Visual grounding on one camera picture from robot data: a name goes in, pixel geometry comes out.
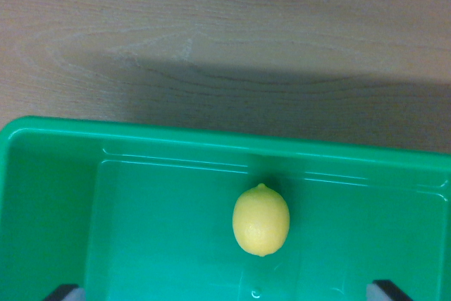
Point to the yellow lemon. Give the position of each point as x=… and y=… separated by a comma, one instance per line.
x=260, y=220

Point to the green plastic bin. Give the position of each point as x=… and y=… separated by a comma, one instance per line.
x=158, y=227

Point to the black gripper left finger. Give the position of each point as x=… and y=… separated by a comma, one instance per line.
x=67, y=293

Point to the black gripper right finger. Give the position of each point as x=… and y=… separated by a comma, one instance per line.
x=384, y=292

